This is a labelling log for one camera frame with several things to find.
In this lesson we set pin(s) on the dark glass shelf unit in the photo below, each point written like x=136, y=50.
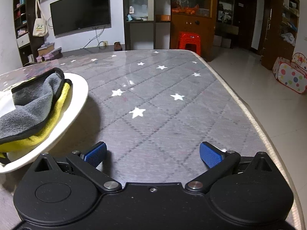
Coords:
x=126, y=36

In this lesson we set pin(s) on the pink gift box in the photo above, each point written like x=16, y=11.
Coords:
x=51, y=55

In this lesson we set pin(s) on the black television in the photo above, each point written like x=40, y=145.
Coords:
x=79, y=12

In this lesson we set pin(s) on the black tv console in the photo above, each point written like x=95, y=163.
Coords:
x=96, y=49

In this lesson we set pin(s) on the grey yellow cleaning cloth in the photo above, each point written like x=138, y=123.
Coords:
x=31, y=107

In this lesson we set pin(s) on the wooden shelf unit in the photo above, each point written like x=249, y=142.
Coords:
x=267, y=40

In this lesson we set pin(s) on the polka dot play tent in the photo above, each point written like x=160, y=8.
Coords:
x=291, y=75

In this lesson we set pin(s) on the cream tote bag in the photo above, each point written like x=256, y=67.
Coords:
x=39, y=27

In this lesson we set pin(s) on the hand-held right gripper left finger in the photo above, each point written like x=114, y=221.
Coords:
x=96, y=154

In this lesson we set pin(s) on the white plastic bag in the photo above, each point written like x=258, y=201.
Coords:
x=287, y=38

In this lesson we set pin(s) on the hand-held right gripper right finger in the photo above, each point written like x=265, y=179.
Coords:
x=211, y=154

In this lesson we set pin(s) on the tan cardboard box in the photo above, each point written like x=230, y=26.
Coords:
x=45, y=49

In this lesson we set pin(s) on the dark bookshelf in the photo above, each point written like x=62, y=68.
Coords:
x=33, y=43

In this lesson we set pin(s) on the white storage bin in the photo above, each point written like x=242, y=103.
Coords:
x=217, y=41
x=226, y=43

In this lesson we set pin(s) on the dark door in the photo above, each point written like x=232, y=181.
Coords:
x=244, y=24

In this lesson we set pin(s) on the red plastic stool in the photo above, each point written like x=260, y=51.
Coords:
x=189, y=37

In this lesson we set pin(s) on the white bowl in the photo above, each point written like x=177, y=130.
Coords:
x=76, y=93

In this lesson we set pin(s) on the wooden display cabinet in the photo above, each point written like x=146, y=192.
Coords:
x=189, y=25

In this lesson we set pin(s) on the grey star print table cover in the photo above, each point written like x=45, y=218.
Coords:
x=168, y=100

